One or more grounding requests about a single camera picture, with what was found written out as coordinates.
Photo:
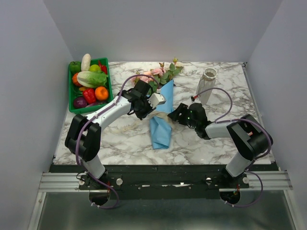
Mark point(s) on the red chili pepper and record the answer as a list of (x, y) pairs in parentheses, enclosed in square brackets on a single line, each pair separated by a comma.
[(102, 67)]

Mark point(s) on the pink flower stem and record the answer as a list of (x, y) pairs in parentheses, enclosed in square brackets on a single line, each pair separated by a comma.
[(146, 77), (161, 73), (174, 68)]

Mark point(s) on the aluminium frame bar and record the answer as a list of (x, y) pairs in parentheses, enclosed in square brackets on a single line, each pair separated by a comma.
[(67, 182)]

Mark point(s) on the orange tangerine at left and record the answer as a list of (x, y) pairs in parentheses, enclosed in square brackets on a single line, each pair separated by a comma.
[(75, 80)]

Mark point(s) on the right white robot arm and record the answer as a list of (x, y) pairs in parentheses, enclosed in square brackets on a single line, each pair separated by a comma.
[(249, 137)]

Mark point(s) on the white ceramic vase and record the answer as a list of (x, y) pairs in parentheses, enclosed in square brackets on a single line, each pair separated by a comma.
[(207, 81)]

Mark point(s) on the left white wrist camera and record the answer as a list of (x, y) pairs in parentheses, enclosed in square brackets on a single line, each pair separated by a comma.
[(156, 99)]

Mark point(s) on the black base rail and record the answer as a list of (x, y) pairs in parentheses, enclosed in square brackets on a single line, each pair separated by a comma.
[(161, 182)]

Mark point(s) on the white radish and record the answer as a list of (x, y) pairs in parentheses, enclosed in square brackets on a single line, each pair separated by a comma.
[(86, 62)]

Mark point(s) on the green lettuce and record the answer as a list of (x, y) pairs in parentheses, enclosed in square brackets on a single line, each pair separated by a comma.
[(92, 79)]

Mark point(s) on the purple onion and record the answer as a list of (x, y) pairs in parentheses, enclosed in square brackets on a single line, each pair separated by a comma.
[(79, 102)]

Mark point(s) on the red bell pepper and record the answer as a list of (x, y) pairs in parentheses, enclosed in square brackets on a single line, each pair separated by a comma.
[(89, 95)]

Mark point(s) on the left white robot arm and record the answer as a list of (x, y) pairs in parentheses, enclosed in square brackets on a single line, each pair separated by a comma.
[(84, 136)]

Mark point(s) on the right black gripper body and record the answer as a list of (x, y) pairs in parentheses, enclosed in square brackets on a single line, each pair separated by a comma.
[(193, 123)]

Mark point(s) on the green plastic basket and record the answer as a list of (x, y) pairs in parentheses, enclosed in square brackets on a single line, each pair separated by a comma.
[(74, 92)]

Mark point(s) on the lime green fruit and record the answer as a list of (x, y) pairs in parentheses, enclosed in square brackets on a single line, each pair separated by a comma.
[(94, 68)]

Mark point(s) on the blue wrapping paper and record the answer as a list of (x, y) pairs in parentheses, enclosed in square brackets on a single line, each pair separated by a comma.
[(160, 126)]

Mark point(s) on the orange fruit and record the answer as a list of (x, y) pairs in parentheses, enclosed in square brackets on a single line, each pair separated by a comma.
[(101, 93)]

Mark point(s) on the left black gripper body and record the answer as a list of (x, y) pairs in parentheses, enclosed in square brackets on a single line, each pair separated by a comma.
[(145, 103)]

